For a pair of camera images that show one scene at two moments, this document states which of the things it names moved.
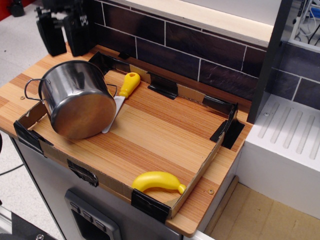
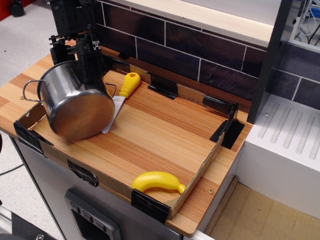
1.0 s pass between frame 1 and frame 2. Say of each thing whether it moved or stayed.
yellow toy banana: stayed
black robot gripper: moved
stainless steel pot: stayed
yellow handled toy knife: stayed
